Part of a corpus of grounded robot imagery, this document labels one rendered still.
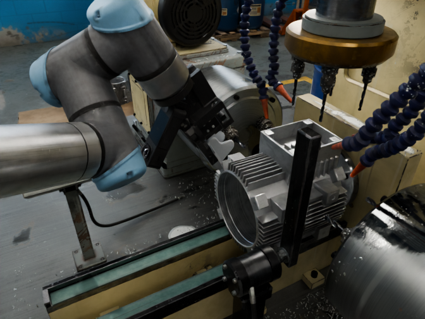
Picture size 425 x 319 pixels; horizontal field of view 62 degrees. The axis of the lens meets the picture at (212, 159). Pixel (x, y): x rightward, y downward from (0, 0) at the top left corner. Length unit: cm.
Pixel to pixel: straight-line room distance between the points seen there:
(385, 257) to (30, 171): 43
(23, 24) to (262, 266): 572
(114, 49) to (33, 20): 558
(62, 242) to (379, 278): 76
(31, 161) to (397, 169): 59
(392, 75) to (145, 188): 73
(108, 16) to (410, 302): 50
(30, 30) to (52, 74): 556
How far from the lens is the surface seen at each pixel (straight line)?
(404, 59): 83
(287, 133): 74
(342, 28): 60
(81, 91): 51
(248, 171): 65
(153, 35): 51
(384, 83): 86
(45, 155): 41
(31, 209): 115
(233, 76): 91
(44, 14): 607
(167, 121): 57
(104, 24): 50
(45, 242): 103
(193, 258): 78
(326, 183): 70
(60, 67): 53
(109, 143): 47
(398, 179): 73
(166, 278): 79
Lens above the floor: 148
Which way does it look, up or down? 34 degrees down
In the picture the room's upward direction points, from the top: straight up
